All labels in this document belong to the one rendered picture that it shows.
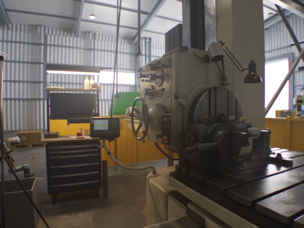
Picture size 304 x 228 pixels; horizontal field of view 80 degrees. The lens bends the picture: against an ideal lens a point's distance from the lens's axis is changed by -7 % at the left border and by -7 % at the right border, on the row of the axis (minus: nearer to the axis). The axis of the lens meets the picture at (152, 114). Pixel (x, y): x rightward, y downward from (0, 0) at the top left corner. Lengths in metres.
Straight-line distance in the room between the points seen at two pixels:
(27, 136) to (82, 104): 4.75
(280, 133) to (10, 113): 14.36
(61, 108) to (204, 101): 2.49
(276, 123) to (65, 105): 3.57
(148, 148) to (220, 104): 3.14
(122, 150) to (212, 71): 3.06
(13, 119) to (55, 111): 11.55
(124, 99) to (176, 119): 4.26
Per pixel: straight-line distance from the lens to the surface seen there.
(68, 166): 3.07
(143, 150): 4.57
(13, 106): 14.95
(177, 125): 1.46
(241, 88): 2.09
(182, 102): 1.54
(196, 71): 1.71
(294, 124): 3.64
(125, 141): 4.36
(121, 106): 5.57
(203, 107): 1.59
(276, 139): 3.81
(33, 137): 7.96
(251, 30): 2.36
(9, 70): 15.16
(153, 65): 1.88
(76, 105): 3.47
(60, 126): 4.12
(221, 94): 1.72
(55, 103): 3.48
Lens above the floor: 1.39
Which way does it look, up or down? 2 degrees down
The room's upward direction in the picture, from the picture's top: straight up
